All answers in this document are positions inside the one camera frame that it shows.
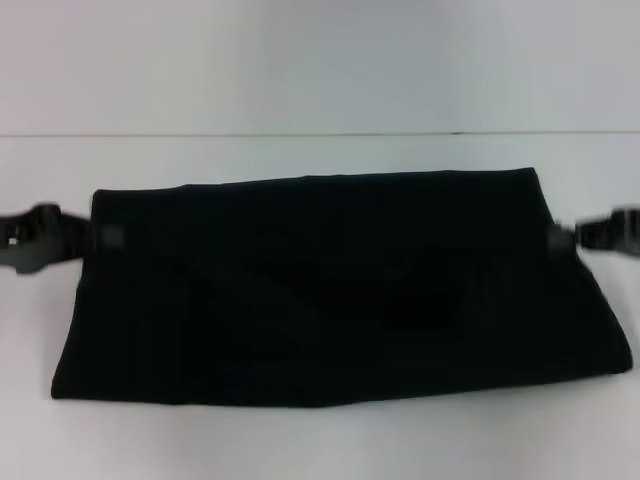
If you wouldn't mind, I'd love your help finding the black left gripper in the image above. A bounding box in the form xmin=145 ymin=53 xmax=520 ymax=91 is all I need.
xmin=0 ymin=202 xmax=127 ymax=276

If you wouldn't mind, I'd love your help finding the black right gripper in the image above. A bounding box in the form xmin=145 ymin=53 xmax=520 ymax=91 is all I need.
xmin=546 ymin=203 xmax=640 ymax=252

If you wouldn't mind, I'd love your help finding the black shirt with FREE! print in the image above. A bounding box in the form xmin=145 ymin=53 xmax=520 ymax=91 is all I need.
xmin=49 ymin=167 xmax=637 ymax=409

